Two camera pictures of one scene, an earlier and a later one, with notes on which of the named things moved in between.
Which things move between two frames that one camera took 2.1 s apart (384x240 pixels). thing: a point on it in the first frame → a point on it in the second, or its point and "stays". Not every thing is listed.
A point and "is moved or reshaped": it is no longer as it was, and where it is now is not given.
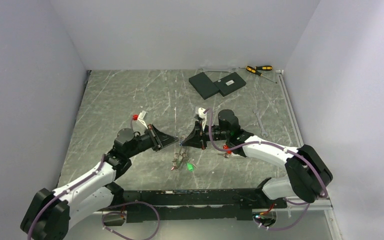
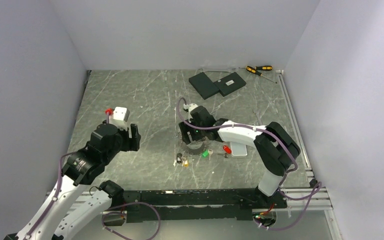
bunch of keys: [180, 159] is moved or reshaped
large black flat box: [204, 85] stays
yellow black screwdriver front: [254, 70] stays
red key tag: [225, 147] stays
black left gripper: [159, 139] → [131, 143]
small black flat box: [229, 83] stays
